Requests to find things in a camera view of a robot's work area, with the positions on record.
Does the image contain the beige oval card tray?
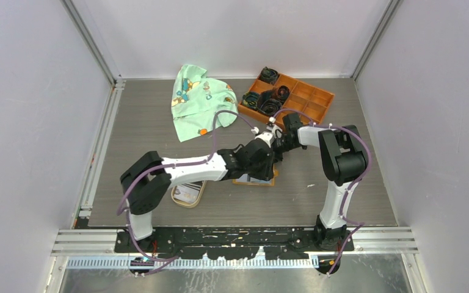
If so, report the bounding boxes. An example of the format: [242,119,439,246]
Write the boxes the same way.
[170,181,206,209]

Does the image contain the black orange rolled tie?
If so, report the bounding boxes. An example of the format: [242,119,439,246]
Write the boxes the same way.
[272,85,290,104]

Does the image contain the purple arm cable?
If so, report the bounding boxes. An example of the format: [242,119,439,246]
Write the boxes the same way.
[116,110,260,278]
[272,108,375,278]

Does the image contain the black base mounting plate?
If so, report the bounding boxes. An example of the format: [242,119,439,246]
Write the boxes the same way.
[137,226,354,260]

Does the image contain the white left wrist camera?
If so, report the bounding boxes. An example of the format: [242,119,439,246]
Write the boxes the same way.
[255,131,275,149]

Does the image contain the light green printed shirt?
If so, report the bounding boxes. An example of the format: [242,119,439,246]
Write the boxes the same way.
[170,64,238,142]

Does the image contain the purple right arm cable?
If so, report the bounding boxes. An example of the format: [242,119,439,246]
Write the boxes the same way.
[272,108,375,278]

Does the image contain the orange leather card holder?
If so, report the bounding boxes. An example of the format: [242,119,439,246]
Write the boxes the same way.
[232,166,279,187]

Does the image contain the orange compartment organizer tray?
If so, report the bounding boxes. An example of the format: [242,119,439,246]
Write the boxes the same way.
[238,73,335,128]

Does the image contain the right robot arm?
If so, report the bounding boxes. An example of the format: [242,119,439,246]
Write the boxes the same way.
[272,112,371,251]

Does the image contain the aluminium front rail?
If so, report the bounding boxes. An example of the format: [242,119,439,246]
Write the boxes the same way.
[51,227,419,275]

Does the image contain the blue yellow rolled tie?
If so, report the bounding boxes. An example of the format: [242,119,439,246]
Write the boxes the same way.
[241,91,260,111]

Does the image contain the dark green rolled tie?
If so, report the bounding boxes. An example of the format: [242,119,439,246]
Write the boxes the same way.
[258,67,280,85]

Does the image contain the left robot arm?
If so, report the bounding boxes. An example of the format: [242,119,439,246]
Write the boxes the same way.
[118,139,274,252]

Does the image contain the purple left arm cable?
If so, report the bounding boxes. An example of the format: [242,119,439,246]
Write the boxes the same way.
[116,110,260,278]

